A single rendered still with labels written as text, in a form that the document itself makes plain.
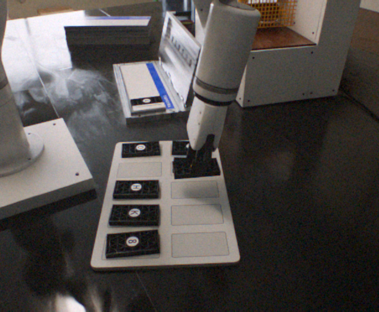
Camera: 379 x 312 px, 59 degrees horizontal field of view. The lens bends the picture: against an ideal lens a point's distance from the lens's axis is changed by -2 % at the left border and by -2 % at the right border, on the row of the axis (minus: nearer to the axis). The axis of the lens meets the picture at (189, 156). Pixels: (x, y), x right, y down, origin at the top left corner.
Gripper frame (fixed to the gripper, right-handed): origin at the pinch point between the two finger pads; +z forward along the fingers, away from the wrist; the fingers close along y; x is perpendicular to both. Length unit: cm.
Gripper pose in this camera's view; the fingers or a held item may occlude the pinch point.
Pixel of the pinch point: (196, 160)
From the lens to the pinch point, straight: 72.6
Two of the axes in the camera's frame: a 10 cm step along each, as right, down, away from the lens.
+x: 9.7, 0.9, 2.2
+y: 1.3, 5.8, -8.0
